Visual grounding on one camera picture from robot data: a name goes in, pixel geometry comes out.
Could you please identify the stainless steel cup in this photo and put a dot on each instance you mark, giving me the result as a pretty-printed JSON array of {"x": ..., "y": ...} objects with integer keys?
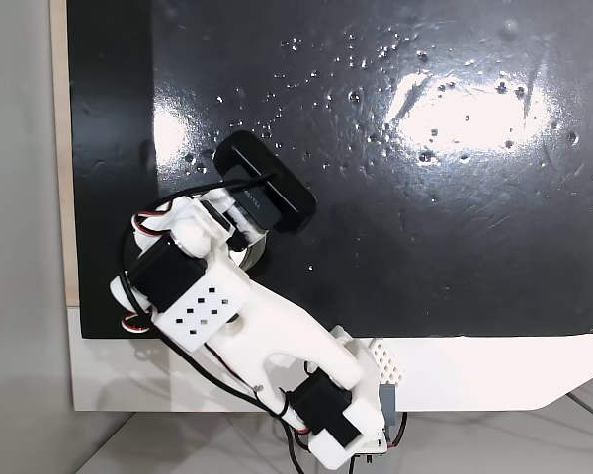
[{"x": 255, "y": 254}]

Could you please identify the beige wooden board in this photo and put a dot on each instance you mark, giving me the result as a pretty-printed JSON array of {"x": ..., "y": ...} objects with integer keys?
[{"x": 59, "y": 148}]

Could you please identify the glossy black mat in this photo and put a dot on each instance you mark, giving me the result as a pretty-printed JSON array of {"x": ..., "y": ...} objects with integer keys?
[{"x": 425, "y": 247}]

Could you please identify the grey motor controller board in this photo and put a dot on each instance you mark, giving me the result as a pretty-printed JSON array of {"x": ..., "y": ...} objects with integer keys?
[{"x": 389, "y": 401}]

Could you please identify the black oval camera box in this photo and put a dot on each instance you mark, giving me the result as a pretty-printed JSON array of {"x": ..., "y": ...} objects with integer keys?
[{"x": 286, "y": 197}]

